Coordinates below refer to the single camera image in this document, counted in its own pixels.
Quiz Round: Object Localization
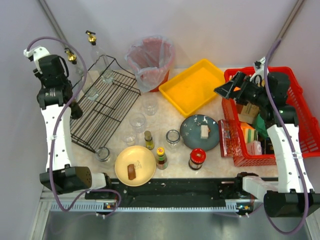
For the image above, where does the glass jar left front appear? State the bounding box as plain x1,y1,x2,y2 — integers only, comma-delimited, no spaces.
95,146,112,165

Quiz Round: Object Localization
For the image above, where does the white cake piece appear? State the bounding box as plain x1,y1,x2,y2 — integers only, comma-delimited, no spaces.
200,125,210,139

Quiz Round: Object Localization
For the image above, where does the glass oil bottle gold spout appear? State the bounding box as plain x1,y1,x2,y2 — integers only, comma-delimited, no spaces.
64,47,99,101

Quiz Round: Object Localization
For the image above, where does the sauce bottle yellow cap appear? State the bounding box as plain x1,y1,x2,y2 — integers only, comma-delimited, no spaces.
156,147,168,170

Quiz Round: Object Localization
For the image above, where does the clear glass cup near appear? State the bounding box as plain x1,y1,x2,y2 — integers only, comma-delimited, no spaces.
121,129,138,146

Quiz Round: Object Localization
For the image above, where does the red bin with plastic bag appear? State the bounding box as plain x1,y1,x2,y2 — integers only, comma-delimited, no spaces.
124,35,176,93

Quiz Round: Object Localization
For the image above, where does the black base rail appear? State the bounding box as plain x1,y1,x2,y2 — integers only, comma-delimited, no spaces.
84,177,281,208

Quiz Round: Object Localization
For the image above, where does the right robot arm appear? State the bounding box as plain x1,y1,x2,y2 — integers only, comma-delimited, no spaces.
214,71,320,218

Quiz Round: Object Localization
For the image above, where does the clear glass cup middle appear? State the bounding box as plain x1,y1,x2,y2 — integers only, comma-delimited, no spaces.
129,112,147,134

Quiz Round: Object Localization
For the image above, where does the red plastic basket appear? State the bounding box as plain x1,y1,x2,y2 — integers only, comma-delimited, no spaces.
221,66,320,167

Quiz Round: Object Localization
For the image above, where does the yellow plastic tray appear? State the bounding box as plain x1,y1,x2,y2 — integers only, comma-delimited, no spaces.
159,58,225,118

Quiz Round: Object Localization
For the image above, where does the brown paper box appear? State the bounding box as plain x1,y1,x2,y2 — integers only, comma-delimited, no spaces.
235,103,260,125

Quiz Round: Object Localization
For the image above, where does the brown sausage piece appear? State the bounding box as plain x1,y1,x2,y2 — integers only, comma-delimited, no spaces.
127,164,136,180

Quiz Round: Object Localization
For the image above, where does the dark teal plate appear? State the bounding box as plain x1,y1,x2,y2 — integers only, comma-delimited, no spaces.
179,114,220,152

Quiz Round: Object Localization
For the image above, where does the dark sauce bottle black cap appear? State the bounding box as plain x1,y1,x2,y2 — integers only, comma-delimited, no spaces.
69,100,83,120

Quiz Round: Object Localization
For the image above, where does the pink white packet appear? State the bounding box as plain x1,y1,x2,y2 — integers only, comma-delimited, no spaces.
246,140,263,156

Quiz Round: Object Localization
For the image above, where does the small yellow label bottle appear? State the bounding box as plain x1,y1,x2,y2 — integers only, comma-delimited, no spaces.
144,130,155,150

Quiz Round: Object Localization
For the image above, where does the colourful sponge stack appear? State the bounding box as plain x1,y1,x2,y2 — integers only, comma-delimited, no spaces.
240,122,258,144

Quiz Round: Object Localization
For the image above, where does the glass jar metal rim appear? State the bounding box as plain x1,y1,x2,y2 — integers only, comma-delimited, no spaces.
165,129,182,150

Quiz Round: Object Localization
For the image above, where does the black wire rack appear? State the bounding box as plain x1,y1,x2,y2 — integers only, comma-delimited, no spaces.
70,55,141,152

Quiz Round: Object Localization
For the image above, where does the red snack packet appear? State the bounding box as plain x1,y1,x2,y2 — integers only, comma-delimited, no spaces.
218,119,234,158

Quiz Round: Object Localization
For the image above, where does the clear glass cup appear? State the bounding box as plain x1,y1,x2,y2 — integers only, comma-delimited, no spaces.
129,112,147,134
142,96,158,116
121,129,138,146

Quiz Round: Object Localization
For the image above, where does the grey cable duct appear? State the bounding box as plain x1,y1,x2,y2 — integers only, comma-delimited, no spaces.
49,201,253,213

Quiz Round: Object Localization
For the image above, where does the red lid chili jar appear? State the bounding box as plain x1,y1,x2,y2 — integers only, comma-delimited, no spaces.
188,148,207,171

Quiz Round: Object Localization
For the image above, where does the green bag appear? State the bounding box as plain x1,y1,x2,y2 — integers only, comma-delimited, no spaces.
252,114,269,139

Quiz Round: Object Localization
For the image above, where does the beige plate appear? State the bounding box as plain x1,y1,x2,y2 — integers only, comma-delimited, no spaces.
114,145,157,187

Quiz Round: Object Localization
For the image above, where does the clear glass cup far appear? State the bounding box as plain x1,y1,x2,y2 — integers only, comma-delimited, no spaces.
142,96,158,116

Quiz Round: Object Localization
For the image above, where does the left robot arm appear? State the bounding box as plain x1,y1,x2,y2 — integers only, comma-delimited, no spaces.
37,54,108,195

